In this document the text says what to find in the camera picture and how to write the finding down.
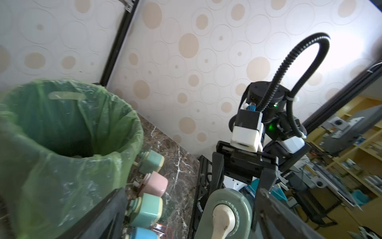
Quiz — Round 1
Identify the mint green pencil sharpener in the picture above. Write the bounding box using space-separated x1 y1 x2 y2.
133 150 165 174

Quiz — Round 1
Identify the light green pencil sharpener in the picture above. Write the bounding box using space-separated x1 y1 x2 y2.
125 193 163 229

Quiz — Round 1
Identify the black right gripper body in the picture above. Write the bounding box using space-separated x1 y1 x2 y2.
216 141 279 185

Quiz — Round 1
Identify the clear pink shavings tray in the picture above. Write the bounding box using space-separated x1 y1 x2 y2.
151 223 173 239

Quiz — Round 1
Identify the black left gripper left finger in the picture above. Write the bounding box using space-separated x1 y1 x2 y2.
58 188 128 239

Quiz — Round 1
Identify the pink pencil sharpener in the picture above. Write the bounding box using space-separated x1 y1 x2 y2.
133 171 168 197

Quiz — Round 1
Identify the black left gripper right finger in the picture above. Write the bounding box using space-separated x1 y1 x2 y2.
255 189 323 239

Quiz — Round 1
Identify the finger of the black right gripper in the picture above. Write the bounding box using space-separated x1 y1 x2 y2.
207 152 224 199
251 168 278 231

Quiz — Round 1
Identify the blue pencil sharpener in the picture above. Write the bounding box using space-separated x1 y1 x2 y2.
124 228 160 239

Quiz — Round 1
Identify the sage green pencil sharpener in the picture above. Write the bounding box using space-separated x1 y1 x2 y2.
193 188 253 239

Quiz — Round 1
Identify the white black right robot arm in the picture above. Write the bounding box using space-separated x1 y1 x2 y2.
207 32 331 195

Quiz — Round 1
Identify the green plastic bin liner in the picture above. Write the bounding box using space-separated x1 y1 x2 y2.
1 79 144 239

